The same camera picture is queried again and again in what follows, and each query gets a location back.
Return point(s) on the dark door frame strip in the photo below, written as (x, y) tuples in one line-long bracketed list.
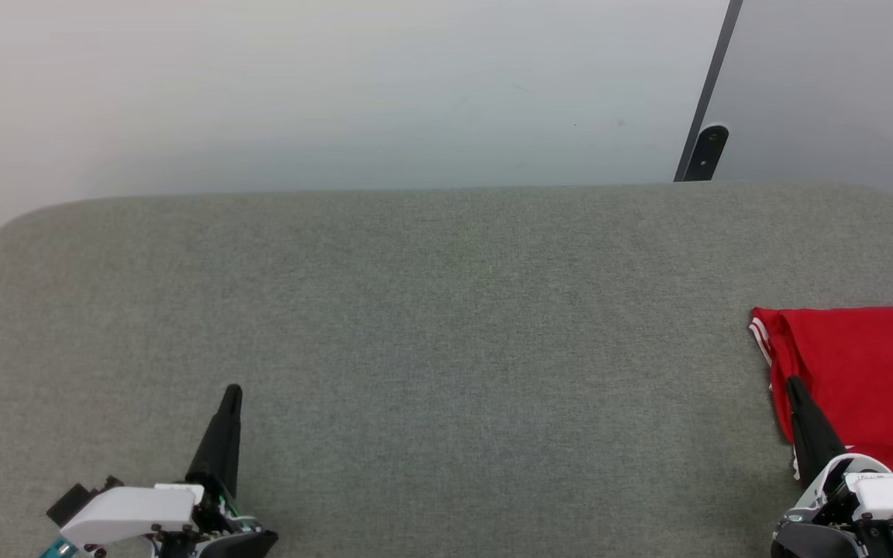
[(714, 70)]

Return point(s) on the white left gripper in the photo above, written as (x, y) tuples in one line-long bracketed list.
[(136, 511)]

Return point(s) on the black wall bracket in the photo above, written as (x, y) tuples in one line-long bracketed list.
[(708, 151)]

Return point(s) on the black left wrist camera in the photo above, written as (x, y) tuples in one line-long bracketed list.
[(74, 500)]

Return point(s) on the red and white basketball jersey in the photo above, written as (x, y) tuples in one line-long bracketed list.
[(873, 372)]

